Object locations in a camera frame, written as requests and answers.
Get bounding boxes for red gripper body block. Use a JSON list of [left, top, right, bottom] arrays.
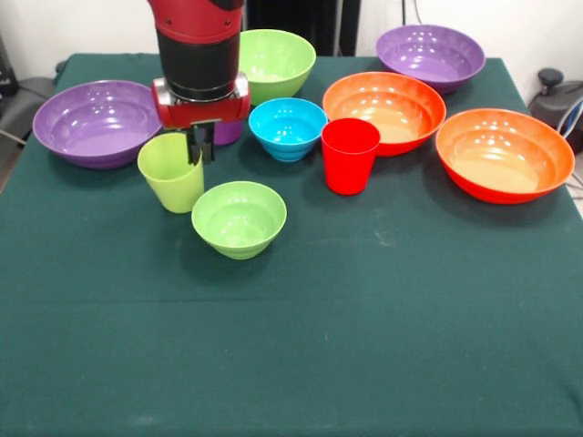
[[151, 72, 251, 130]]

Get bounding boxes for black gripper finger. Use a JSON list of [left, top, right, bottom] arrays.
[[202, 122, 216, 163], [186, 125, 202, 166]]

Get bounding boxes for green plastic cup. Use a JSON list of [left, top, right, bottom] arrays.
[[137, 132, 205, 214]]

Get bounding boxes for small green plastic bowl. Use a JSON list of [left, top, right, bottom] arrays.
[[190, 180, 288, 260]]

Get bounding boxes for purple plastic cup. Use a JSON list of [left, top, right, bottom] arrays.
[[212, 118, 243, 147]]

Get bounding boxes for small blue plastic bowl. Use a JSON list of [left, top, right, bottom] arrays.
[[248, 97, 329, 163]]

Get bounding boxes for large green plastic bowl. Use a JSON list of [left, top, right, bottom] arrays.
[[237, 28, 317, 107]]

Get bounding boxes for large purple plastic bowl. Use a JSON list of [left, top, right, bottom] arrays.
[[31, 79, 165, 170], [374, 24, 486, 96]]

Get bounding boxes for red plastic cup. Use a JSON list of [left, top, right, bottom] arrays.
[[321, 117, 382, 197]]

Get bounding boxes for large orange plastic bowl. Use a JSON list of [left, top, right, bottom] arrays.
[[322, 71, 447, 158], [435, 107, 576, 205]]

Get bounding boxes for dark green table cloth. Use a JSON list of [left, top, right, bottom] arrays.
[[0, 53, 583, 437]]

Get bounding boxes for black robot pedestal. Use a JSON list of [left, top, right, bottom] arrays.
[[244, 0, 363, 57]]

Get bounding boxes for black wall cables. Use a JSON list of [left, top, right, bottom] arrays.
[[400, 0, 423, 26]]

